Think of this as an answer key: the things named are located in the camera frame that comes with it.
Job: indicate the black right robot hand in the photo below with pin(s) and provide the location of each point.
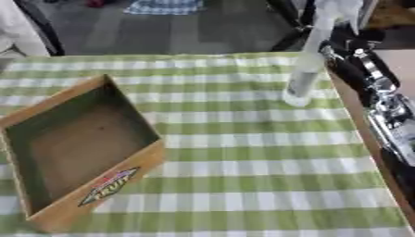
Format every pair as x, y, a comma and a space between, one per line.
356, 69

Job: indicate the clear plastic bottle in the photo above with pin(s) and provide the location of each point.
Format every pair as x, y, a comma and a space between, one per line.
309, 71

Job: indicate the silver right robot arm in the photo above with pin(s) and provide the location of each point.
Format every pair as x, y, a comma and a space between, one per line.
397, 123

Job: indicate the black tripod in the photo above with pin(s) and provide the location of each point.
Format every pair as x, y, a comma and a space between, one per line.
292, 34

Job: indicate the blue white checked cloth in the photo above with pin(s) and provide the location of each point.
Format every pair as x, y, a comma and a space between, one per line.
165, 6

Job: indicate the small red object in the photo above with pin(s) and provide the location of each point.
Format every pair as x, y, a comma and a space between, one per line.
95, 2

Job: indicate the tan cardboard box green inside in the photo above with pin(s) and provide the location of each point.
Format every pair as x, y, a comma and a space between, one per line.
81, 145

